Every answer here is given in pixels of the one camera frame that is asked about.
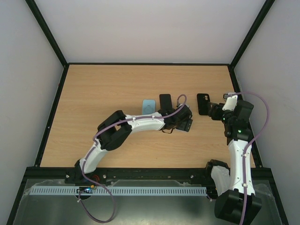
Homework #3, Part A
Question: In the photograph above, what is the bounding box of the black enclosure frame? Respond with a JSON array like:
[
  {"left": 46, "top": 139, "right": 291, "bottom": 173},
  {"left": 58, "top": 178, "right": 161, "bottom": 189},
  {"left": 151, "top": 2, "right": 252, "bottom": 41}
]
[{"left": 7, "top": 0, "right": 288, "bottom": 225}]

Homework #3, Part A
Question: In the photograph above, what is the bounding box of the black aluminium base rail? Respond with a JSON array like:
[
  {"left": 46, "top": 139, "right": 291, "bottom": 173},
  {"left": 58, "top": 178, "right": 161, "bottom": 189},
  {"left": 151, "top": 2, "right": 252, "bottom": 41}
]
[{"left": 25, "top": 166, "right": 272, "bottom": 185}]

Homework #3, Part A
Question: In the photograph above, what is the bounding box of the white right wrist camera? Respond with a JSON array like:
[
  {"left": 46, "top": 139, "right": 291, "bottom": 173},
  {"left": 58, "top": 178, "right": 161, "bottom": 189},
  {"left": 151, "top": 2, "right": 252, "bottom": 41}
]
[{"left": 222, "top": 92, "right": 238, "bottom": 111}]

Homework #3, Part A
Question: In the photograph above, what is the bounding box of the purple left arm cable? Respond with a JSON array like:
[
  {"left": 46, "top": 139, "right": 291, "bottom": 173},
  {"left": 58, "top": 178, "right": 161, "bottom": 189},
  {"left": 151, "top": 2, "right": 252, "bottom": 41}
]
[{"left": 77, "top": 94, "right": 188, "bottom": 223}]

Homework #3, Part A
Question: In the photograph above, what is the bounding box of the black phone case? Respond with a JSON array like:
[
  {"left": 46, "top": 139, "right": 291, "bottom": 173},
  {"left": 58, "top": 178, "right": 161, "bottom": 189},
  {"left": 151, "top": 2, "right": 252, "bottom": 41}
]
[{"left": 196, "top": 93, "right": 210, "bottom": 116}]

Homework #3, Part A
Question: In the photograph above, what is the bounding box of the left circuit board with leds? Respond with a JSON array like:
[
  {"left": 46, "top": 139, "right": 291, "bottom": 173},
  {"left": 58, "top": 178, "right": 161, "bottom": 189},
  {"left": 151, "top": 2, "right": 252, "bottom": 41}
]
[{"left": 76, "top": 185, "right": 97, "bottom": 194}]

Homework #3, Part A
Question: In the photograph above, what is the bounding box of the white slotted cable duct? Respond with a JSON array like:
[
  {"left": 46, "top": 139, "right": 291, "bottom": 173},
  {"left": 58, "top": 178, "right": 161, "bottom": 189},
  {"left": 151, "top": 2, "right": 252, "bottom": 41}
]
[{"left": 29, "top": 186, "right": 207, "bottom": 196}]

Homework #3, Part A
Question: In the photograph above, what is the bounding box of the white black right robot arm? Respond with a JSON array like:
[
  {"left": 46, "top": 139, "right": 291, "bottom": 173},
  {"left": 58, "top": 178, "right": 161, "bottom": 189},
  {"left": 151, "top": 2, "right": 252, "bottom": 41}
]
[{"left": 204, "top": 96, "right": 262, "bottom": 225}]

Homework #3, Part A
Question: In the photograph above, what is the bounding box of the light blue card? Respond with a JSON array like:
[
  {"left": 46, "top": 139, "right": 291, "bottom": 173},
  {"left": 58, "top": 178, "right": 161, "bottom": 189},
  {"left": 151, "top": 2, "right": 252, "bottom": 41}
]
[{"left": 142, "top": 99, "right": 156, "bottom": 115}]

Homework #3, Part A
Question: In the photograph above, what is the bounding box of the grey metal front plate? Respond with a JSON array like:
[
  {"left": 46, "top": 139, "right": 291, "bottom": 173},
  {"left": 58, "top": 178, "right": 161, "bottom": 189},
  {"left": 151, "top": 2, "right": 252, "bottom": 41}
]
[{"left": 14, "top": 179, "right": 282, "bottom": 225}]

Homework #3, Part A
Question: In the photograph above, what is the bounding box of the lavender phone case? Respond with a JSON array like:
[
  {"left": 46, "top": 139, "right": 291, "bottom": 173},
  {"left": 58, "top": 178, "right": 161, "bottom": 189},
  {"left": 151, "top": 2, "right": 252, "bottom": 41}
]
[{"left": 176, "top": 119, "right": 193, "bottom": 132}]

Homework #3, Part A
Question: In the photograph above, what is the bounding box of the purple smartphone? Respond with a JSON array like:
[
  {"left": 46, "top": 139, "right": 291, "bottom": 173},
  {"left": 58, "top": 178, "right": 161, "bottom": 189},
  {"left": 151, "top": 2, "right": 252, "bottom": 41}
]
[{"left": 159, "top": 94, "right": 173, "bottom": 111}]

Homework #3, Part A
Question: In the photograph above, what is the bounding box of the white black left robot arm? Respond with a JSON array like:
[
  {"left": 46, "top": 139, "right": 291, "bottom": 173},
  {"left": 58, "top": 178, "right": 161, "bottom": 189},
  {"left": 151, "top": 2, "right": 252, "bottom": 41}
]
[{"left": 69, "top": 104, "right": 193, "bottom": 183}]

